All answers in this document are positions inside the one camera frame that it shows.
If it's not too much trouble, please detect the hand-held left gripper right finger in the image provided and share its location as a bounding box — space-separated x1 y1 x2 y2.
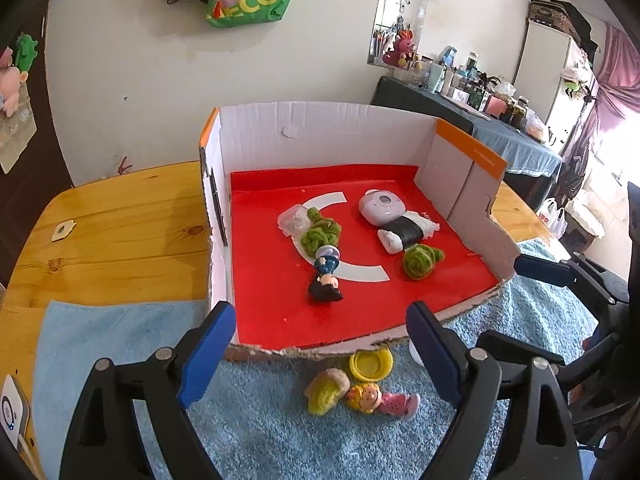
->
406 301 583 480

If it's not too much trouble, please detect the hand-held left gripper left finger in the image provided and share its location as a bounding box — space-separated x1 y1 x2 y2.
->
59 301 237 480

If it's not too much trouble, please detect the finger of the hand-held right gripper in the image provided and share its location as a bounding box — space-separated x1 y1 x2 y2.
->
552 333 620 387
514 253 631 307

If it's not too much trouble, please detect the small green plush toy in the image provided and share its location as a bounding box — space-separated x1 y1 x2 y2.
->
402 243 445 281

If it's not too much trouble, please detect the black and white sushi toy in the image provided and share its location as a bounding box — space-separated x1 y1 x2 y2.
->
377 211 441 254

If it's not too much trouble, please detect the boy figurine with blue cap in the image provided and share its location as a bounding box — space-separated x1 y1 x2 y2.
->
306 245 345 304

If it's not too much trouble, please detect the large green plush toy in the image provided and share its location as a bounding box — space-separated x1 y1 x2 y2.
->
299 207 343 258

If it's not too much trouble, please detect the orange cardboard box red bottom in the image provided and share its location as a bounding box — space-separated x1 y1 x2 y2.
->
198 101 518 363

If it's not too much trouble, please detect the white plastic bag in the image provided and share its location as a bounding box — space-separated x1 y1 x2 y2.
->
537 197 568 238

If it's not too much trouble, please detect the yellow plastic cup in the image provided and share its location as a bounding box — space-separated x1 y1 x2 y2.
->
349 347 393 382

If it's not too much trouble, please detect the doll in pink dress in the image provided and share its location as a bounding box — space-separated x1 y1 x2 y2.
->
346 382 422 421

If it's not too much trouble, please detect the blue towel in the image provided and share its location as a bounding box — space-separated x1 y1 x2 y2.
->
32 237 601 480

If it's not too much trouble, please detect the beige and yellow plush toy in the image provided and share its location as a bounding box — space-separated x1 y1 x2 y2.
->
304 367 351 416

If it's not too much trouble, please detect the side table with blue cloth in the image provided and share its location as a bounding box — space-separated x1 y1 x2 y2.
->
372 76 563 211

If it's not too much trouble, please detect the white round electronic device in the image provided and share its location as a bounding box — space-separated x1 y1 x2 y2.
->
359 189 407 226

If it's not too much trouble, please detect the small clear plastic case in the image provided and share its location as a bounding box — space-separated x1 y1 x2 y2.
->
277 204 313 236

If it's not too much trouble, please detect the white refrigerator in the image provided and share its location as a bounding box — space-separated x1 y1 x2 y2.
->
512 20 591 141

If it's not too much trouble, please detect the pink curtain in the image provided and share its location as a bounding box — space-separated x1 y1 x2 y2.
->
565 22 640 186

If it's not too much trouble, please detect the black bag on refrigerator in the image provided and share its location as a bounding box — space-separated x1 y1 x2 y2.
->
547 0 598 53

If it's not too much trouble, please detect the leopard print bag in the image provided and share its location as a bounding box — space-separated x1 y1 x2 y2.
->
527 1 576 36

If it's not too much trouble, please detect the pink plush animal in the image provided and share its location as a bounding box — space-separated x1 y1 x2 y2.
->
382 29 418 68

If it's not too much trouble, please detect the beige hanging paper sheet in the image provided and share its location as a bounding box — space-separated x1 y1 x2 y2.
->
0 102 38 175

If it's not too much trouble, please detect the pink hanging plush toy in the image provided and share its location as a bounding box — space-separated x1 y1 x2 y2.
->
0 47 28 116

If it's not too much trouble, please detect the green hanging plush toy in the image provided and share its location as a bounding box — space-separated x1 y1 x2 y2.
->
13 33 39 73

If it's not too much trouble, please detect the white gadget with blue ring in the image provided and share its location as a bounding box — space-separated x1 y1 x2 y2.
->
0 375 33 456

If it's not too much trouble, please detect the wall mirror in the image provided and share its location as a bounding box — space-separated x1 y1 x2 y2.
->
367 0 433 68

